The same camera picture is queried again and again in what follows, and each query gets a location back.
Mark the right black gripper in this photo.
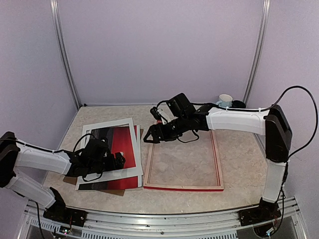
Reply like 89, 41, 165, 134
144, 115, 189, 143

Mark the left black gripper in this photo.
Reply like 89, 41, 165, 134
88, 152, 125, 174

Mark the red black photo print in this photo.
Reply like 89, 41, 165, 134
79, 125, 136, 190

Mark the white mat board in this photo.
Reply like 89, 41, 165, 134
75, 118, 143, 190

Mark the wooden red picture frame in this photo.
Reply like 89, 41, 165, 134
143, 131, 224, 192

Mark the clear glass sheet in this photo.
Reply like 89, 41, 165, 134
148, 131, 218, 188

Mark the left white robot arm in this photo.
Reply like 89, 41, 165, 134
0, 131, 126, 222

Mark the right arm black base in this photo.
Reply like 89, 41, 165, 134
238, 198, 282, 227

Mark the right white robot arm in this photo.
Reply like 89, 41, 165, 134
143, 103, 292, 221

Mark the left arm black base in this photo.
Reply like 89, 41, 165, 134
43, 187, 87, 227

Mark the brown backing board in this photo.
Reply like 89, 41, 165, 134
63, 125, 143, 196

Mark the light blue mug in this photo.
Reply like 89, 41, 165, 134
216, 94, 233, 108

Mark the dark green mug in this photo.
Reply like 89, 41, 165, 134
231, 100, 247, 109

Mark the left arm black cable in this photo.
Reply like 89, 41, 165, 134
73, 133, 97, 152

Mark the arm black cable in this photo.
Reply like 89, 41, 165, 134
264, 86, 319, 160
73, 133, 97, 152

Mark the aluminium front rail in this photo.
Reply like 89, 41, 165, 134
15, 198, 309, 239

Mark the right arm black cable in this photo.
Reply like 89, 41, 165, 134
264, 86, 319, 160

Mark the right aluminium corner post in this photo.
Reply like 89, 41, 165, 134
243, 0, 271, 105

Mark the aluminium corner post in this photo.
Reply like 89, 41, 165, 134
50, 0, 82, 110
243, 0, 271, 105

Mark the left aluminium corner post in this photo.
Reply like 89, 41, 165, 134
50, 0, 82, 110

